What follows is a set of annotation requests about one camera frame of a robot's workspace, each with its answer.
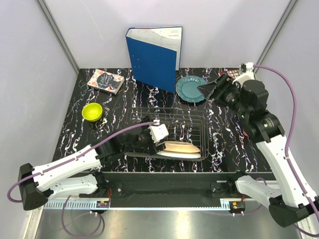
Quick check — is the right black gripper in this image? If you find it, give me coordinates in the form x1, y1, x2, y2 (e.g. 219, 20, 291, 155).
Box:
196, 73, 249, 119

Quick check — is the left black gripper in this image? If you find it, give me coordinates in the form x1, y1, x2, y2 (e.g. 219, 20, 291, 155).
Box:
123, 116, 166, 155

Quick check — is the teal plate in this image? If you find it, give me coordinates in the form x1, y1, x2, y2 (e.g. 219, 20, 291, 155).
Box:
175, 76, 207, 103

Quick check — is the white plate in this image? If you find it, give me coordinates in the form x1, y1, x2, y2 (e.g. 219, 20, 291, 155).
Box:
157, 150, 201, 159

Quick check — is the beige plate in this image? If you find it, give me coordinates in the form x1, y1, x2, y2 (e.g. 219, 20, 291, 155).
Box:
164, 141, 200, 153

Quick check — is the yellow-green bowl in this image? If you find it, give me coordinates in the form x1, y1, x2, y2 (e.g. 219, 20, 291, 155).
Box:
82, 103, 103, 122

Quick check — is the short pink cup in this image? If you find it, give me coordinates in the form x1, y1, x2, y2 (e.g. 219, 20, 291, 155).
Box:
243, 129, 249, 137

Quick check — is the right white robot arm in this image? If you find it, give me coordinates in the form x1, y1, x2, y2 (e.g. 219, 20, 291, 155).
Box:
198, 74, 319, 228

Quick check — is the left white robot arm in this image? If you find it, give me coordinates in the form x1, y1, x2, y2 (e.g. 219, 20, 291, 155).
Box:
17, 117, 168, 211

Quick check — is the dark red card box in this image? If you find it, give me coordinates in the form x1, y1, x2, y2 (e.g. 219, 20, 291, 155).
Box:
218, 69, 240, 79

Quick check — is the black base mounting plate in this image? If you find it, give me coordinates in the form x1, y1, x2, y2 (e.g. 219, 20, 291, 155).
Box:
79, 171, 276, 199

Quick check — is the blue binder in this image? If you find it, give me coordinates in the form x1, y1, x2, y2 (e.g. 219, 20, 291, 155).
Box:
126, 26, 182, 93

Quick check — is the floral cover book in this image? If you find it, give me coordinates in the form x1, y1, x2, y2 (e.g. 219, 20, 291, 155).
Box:
87, 69, 125, 95

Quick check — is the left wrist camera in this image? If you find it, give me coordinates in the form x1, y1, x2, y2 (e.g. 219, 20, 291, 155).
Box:
148, 120, 169, 143

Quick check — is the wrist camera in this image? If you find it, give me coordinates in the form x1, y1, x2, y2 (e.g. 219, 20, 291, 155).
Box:
148, 120, 169, 143
233, 62, 255, 86

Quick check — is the wire dish rack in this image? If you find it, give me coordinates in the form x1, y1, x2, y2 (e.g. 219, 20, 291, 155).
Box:
125, 107, 209, 161

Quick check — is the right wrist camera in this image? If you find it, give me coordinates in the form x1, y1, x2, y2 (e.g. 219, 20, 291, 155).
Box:
233, 62, 255, 86

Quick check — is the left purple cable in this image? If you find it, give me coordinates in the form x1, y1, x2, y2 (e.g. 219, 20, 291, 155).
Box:
6, 120, 160, 236

